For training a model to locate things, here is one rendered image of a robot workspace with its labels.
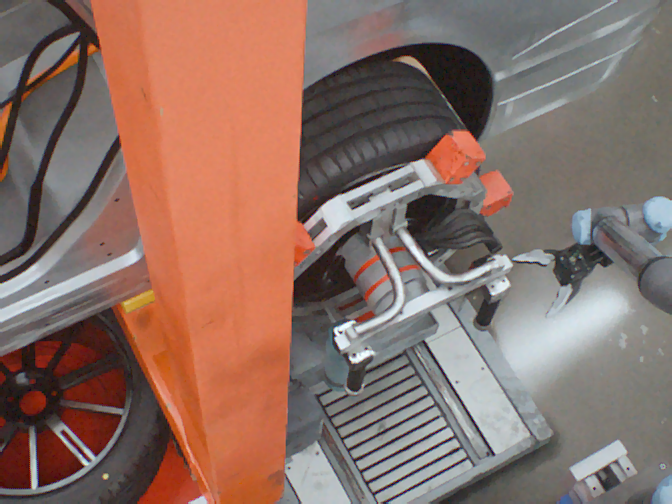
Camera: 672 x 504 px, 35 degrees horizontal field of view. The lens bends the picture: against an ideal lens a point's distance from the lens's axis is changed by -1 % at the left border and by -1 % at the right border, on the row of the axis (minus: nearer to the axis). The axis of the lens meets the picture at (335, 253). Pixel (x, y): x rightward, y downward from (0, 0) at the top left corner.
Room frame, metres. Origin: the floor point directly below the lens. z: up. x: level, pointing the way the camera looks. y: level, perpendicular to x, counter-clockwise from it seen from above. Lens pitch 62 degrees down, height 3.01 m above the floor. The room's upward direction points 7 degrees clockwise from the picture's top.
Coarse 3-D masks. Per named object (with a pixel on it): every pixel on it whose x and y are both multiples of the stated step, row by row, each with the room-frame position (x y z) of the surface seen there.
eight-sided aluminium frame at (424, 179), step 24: (408, 168) 1.21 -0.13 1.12; (432, 168) 1.22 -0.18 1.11; (360, 192) 1.13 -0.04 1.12; (408, 192) 1.15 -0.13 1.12; (432, 192) 1.18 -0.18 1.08; (456, 192) 1.22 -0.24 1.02; (480, 192) 1.26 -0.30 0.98; (312, 216) 1.09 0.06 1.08; (336, 216) 1.07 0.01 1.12; (360, 216) 1.08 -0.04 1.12; (336, 240) 1.05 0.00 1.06; (312, 312) 1.08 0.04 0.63; (336, 312) 1.09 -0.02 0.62; (360, 312) 1.11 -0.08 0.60
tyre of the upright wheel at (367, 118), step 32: (384, 64) 1.45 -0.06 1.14; (320, 96) 1.32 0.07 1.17; (352, 96) 1.33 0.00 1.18; (384, 96) 1.35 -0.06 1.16; (416, 96) 1.38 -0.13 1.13; (320, 128) 1.24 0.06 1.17; (352, 128) 1.25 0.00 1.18; (384, 128) 1.26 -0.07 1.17; (416, 128) 1.28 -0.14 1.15; (448, 128) 1.33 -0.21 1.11; (320, 160) 1.17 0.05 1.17; (352, 160) 1.18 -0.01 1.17; (384, 160) 1.21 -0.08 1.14; (320, 192) 1.12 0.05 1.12
